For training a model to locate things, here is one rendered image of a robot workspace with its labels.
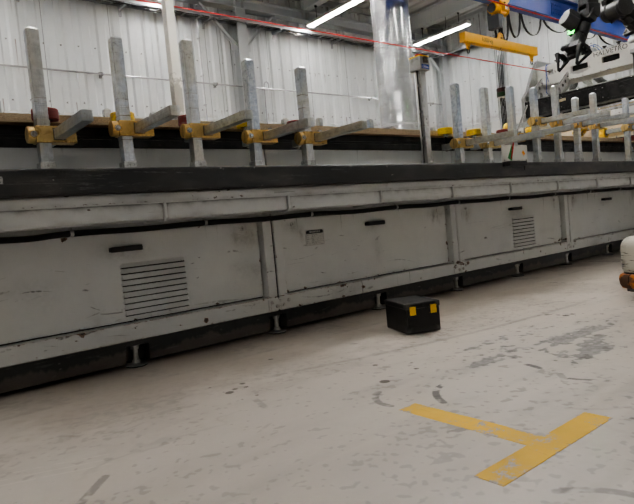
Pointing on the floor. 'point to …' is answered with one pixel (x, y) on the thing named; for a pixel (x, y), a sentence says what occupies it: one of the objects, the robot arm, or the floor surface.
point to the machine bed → (255, 255)
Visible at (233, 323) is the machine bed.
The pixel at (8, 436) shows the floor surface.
